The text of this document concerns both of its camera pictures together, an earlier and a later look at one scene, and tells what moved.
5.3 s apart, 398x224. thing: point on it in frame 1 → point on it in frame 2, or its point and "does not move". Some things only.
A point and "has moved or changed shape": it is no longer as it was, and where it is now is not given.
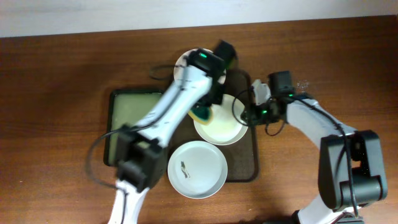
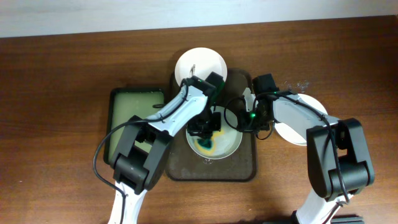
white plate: x=226 y=126 → x=291 y=136
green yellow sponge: x=203 y=114 has moved or changed shape
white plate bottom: x=197 y=169 → x=227 y=144
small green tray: x=125 y=107 does not move
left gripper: x=206 y=104 → x=203 y=126
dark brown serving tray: x=242 y=158 does not move
